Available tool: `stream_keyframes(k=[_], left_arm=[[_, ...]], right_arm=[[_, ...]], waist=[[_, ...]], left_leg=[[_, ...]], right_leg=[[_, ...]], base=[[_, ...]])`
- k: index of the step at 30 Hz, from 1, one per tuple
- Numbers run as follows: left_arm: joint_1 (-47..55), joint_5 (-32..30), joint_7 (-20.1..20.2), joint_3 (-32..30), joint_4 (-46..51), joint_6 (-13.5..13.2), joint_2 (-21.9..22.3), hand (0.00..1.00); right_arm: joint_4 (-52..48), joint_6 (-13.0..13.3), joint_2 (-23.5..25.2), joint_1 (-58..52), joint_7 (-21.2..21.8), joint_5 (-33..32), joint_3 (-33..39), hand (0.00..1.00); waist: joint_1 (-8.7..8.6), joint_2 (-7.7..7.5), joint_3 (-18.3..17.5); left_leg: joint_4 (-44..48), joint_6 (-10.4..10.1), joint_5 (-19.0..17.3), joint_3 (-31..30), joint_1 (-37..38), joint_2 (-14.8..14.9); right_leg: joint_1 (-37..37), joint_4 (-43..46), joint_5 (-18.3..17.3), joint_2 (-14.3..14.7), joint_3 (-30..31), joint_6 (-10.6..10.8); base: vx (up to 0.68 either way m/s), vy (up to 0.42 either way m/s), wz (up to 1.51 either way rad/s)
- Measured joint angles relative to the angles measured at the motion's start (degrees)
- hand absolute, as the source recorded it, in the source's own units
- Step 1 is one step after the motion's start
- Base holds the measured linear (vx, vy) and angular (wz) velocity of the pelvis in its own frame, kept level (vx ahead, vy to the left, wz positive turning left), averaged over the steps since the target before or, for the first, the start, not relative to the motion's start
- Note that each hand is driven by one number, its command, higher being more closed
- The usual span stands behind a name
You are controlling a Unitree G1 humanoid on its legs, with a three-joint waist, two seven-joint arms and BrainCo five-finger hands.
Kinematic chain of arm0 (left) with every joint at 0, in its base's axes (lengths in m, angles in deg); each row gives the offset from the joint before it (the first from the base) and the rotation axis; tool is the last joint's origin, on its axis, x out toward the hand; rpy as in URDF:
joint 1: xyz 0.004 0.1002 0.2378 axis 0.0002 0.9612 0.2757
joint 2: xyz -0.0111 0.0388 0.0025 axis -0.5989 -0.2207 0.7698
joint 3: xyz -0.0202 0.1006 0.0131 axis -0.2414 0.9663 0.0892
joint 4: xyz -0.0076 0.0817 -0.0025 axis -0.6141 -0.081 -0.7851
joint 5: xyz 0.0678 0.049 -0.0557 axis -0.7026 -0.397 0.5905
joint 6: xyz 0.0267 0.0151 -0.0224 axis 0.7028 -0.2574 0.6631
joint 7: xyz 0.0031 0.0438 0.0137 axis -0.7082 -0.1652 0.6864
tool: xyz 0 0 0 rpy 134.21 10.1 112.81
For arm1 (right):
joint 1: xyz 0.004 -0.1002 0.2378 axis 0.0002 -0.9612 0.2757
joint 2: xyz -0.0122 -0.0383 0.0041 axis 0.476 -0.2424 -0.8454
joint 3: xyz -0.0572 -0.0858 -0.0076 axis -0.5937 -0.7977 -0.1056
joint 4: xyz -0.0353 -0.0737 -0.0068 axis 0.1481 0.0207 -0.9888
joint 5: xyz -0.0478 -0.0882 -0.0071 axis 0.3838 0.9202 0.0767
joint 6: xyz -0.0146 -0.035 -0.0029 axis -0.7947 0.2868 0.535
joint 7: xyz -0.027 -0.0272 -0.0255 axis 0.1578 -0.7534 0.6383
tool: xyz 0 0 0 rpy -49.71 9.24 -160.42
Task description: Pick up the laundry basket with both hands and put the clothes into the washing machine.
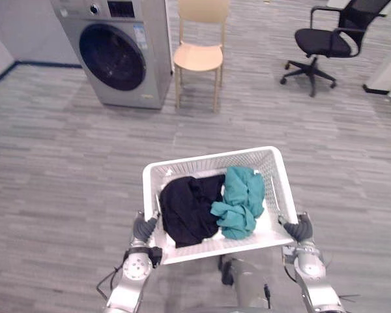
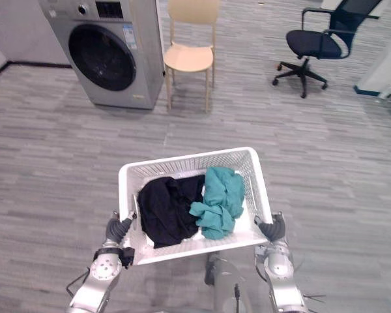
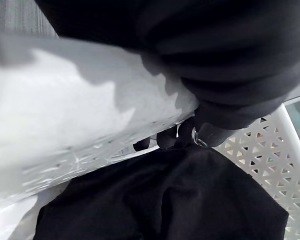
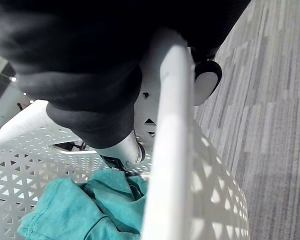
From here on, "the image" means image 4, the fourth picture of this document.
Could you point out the teal cloth garment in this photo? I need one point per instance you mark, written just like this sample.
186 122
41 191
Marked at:
90 207

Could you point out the white plastic laundry basket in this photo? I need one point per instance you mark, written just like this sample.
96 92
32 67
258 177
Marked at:
180 160

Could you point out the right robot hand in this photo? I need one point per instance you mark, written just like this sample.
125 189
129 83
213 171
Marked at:
72 50

